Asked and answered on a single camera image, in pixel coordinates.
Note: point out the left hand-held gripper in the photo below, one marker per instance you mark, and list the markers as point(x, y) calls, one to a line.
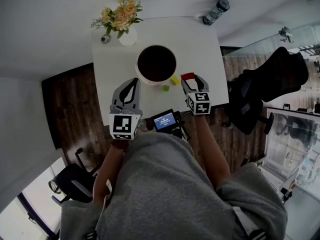
point(122, 124)

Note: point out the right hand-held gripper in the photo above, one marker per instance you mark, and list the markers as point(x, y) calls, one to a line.
point(201, 104)

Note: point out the red block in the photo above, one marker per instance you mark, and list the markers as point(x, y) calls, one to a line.
point(187, 76)

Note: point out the yellow block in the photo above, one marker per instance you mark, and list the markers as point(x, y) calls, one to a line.
point(175, 80)

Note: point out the green block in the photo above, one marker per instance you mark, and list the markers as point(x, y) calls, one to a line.
point(166, 88)

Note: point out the person's left forearm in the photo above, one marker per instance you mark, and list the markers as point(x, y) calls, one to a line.
point(107, 171)

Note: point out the person's right forearm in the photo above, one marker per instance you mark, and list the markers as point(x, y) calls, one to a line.
point(212, 154)

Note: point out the white table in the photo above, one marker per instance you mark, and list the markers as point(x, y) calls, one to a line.
point(200, 59)

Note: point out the small black screen device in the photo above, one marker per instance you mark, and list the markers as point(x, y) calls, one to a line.
point(165, 121)

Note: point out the white patterned storage bucket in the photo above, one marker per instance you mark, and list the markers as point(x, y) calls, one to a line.
point(156, 64)

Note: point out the white vase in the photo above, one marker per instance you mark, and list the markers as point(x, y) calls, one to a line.
point(128, 37)

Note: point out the small round silver object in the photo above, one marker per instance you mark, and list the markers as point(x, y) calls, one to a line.
point(105, 39)

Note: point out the black high-back office chair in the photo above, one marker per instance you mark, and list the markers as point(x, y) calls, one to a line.
point(270, 84)

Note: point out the clear water bottle black cap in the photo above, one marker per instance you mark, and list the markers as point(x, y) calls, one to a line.
point(215, 12)

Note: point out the glass door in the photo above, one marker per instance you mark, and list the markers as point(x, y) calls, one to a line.
point(262, 46)

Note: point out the yellow flower bouquet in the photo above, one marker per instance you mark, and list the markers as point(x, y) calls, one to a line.
point(122, 16)

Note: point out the grey sweatshirt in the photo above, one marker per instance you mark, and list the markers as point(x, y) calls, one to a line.
point(162, 189)

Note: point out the black office chair with armrests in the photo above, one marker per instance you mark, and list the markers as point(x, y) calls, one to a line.
point(72, 181)

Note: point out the black metal railing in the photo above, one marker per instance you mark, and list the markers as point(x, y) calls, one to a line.
point(308, 50)

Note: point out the glass panel white frame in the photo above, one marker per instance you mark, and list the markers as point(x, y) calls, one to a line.
point(275, 146)

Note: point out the window with black frame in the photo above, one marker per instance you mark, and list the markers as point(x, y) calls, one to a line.
point(32, 209)

